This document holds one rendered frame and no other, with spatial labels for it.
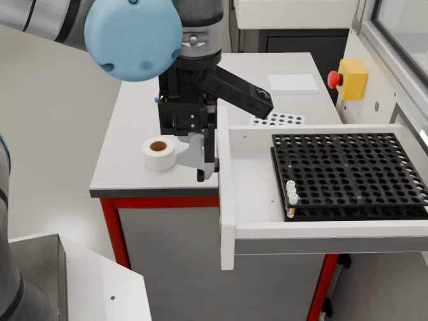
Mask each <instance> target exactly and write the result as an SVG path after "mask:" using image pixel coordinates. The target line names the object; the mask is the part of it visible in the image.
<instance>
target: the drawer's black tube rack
mask: <svg viewBox="0 0 428 321"><path fill-rule="evenodd" d="M282 136H283V138H282V140H284V143H285V148H286V151H287V156H288V159H289V164H290V165H288V167H290V168H291V172H292V176H293V179H294V183H295V187H296V192H297V195H298V200H299V204H300V207H299V208H296V209H295V212H294V217H292V218H289V217H288V216H287V210H286V209H285V206H286V204H285V197H284V193H283V188H282V183H281V179H280V174H279V170H278V165H277V161H276V155H275V150H274V147H270V154H271V160H272V163H273V169H274V173H275V179H276V185H277V189H278V195H279V198H280V204H281V208H282V214H283V219H284V222H341V221H384V220H428V212H427V210H426V209H425V207H424V206H428V203H427V202H425V201H424V200H428V188H427V187H426V185H425V183H424V182H423V180H422V179H421V177H420V175H419V173H418V172H417V170H416V169H415V167H414V165H413V164H412V162H411V161H410V158H409V157H408V156H407V154H406V152H405V151H404V149H403V147H402V146H401V144H400V142H399V141H398V139H397V138H396V135H395V134H394V133H348V134H282ZM358 136H360V137H361V138H358ZM368 136H370V137H371V138H369V137H368ZM378 136H380V137H381V138H379V137H378ZM388 136H390V137H391V138H390V137H388ZM305 137H308V138H309V139H307V138H305ZM315 137H318V138H315ZM325 137H328V138H325ZM338 137H342V138H338ZM348 137H352V138H348ZM286 138H290V139H286ZM297 138H300V139H297ZM340 141H342V142H344V143H340ZM350 141H353V142H354V143H351V142H350ZM360 141H363V142H364V143H361V142H360ZM370 141H373V142H374V143H372V142H370ZM380 141H382V142H380ZM391 141H393V142H395V143H393V142H391ZM287 142H290V143H291V144H288V143H287ZM296 142H300V144H299V143H296ZM307 142H310V143H307ZM317 142H321V143H317ZM327 142H331V143H327ZM394 146H396V147H398V148H396V147H394ZM396 151H399V152H400V153H399V152H396ZM399 156H402V157H404V158H401V157H399ZM402 161H404V162H406V163H407V164H405V163H403V162H402ZM407 169H410V170H412V171H408V170H407ZM410 175H413V176H415V177H412V176H410ZM414 181H417V182H418V183H415V182H414ZM417 187H420V188H422V189H423V190H420V189H418V188H417ZM421 193H423V194H425V195H426V196H423V195H421Z"/></svg>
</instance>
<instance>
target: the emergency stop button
mask: <svg viewBox="0 0 428 321"><path fill-rule="evenodd" d="M339 82H340V77H339V75H338V74H337V72H336V71H331V72H330V73H329V76H328V86H329V87H330V88H331V89H335V88H336V86H337V84H339Z"/></svg>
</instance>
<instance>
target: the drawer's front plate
mask: <svg viewBox="0 0 428 321"><path fill-rule="evenodd" d="M217 153H218V158H219V172H218V185H219V196H220V223H221V248H220V251H221V267H222V270H233V267H234V244H235V231H236V218H235V210H234V194H233V186H232V171H231V155H230V146H229V131H228V123H227V107H226V106H218V127H217Z"/></svg>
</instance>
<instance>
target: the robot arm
mask: <svg viewBox="0 0 428 321"><path fill-rule="evenodd" d="M0 25H3V26H6V27H10V28H12V29H16V30H18V31H22V32H26V33H28V34H32V35H35V36H38V37H40V38H44V39H48V40H50V41H55V42H58V43H61V44H63V45H66V46H70V47H73V48H76V49H79V50H83V51H85V52H88V53H89V54H90V56H91V57H92V58H93V59H94V60H95V62H96V63H97V64H98V65H99V66H100V67H101V68H102V69H103V70H104V71H105V72H106V73H108V74H109V75H111V76H112V77H114V78H117V79H119V80H123V81H125V82H143V81H147V80H150V79H152V78H155V77H157V76H158V78H159V99H158V103H157V105H158V112H159V123H160V135H174V136H177V138H178V140H179V141H181V142H184V143H189V147H188V149H186V150H183V151H181V152H179V153H177V154H176V157H175V160H176V162H177V163H178V164H179V165H181V166H187V167H191V168H197V169H202V170H203V171H204V179H205V180H209V178H210V176H211V175H212V174H213V172H214V170H215V129H217V127H218V103H217V99H218V98H220V99H222V100H224V101H226V102H228V103H230V104H232V105H234V106H236V107H238V108H240V109H242V110H244V111H246V112H248V113H250V114H251V115H254V116H256V117H258V118H260V119H262V120H265V119H266V118H267V117H268V115H269V114H270V113H271V112H272V110H273V109H274V106H273V101H272V99H271V94H270V93H269V92H268V91H266V90H264V89H262V88H260V87H257V86H255V85H254V84H252V83H250V82H248V81H246V80H244V79H242V78H240V77H238V76H236V75H235V74H233V73H231V72H229V71H227V70H225V69H224V68H221V67H220V66H218V65H217V64H218V63H219V62H220V61H221V59H222V47H223V43H224V0H0ZM161 96H163V97H161ZM202 147H203V148H204V149H203V150H202ZM10 172H11V157H10V152H9V150H8V145H7V142H6V140H5V138H4V136H3V135H2V133H1V131H0V321H54V315H53V311H52V308H51V306H50V303H49V301H48V298H47V296H46V295H45V293H44V292H43V291H42V290H41V289H40V288H39V287H38V286H37V285H36V284H34V283H33V282H32V281H30V280H29V279H27V278H26V277H25V276H23V275H22V274H20V271H19V269H18V266H17V263H16V262H15V259H14V257H13V255H12V252H11V250H10V246H9V242H8V198H9V177H10Z"/></svg>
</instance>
